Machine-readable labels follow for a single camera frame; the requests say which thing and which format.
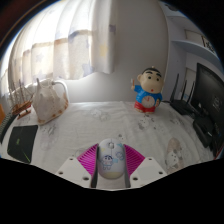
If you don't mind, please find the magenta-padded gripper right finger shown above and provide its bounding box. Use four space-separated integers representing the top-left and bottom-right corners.
123 143 168 189

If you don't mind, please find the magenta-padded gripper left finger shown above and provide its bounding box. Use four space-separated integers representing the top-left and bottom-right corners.
55 143 101 189

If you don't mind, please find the white cartoon-print computer mouse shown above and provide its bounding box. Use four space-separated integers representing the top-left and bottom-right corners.
96 138 127 180

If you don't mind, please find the black mouse pad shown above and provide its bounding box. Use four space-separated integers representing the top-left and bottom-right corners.
6 124 39 164

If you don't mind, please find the white printed tablecloth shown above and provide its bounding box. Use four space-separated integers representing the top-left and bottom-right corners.
0 100 216 191

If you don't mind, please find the large white conch shell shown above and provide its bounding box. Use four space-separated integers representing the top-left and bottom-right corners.
31 78 69 126

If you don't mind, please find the black router with antennas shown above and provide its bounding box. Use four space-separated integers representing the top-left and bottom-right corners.
169 73 198 116

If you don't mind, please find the cartoon boy figure clock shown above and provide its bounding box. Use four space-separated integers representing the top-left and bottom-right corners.
130 66 165 114

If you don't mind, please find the orange wooden chair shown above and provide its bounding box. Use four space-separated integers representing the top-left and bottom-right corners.
0 103 6 124

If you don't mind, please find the black computer monitor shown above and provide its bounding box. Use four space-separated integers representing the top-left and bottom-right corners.
189 62 224 158

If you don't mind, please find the white star-print curtain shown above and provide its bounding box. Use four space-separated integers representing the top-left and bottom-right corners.
0 0 118 98

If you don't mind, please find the white wall shelf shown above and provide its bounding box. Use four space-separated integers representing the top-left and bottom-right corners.
171 16 224 64

